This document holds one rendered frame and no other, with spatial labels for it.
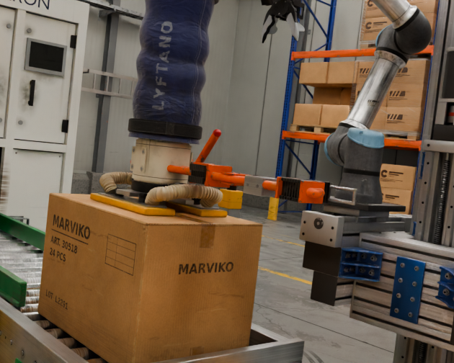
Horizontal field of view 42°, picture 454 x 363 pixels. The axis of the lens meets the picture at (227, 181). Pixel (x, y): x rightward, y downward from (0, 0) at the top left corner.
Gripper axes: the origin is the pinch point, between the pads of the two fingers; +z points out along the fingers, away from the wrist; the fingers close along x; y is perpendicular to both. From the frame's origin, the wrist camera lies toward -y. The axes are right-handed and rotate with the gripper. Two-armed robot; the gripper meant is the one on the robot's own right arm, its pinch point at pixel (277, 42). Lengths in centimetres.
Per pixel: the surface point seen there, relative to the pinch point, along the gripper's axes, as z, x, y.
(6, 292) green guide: 95, 64, -53
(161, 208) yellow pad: 55, -2, -42
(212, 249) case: 64, -15, -34
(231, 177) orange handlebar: 44, -24, -38
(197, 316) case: 83, -15, -36
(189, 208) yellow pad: 55, 2, -28
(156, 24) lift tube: 3.1, 10.5, -41.5
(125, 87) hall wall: -62, 856, 526
